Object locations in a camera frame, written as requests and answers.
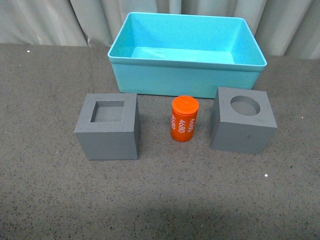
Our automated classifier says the orange cylinder with white numbers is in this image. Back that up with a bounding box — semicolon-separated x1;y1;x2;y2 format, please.
170;95;199;142

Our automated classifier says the gray cube with round hole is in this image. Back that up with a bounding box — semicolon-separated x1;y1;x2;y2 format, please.
210;87;278;154

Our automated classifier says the blue plastic box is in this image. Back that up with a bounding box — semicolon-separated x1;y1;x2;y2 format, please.
108;12;267;99

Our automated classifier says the white curtain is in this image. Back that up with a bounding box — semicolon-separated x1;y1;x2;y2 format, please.
0;0;320;60

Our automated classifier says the gray cube with square hole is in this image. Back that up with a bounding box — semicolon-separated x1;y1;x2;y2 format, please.
74;93;140;160

